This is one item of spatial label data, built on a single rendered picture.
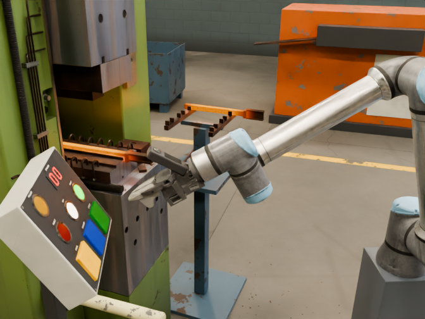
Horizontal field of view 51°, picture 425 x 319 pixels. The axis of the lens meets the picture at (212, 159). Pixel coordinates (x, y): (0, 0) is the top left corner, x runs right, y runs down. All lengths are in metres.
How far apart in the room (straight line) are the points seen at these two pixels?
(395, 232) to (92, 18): 1.29
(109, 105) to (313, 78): 3.38
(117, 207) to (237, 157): 0.60
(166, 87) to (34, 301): 4.00
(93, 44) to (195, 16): 8.07
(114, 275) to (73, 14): 0.96
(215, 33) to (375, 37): 5.13
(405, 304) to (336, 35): 3.31
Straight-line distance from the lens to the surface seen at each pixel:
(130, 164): 1.75
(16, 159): 1.45
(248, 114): 2.10
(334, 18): 4.92
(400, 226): 1.77
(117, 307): 1.56
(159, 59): 5.32
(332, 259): 2.92
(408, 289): 1.88
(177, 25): 9.65
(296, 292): 2.62
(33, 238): 1.04
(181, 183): 1.24
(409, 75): 1.38
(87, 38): 1.45
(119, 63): 1.61
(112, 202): 1.63
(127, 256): 1.74
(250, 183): 1.23
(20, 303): 1.72
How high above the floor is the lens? 1.66
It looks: 24 degrees down
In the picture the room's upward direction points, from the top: 1 degrees clockwise
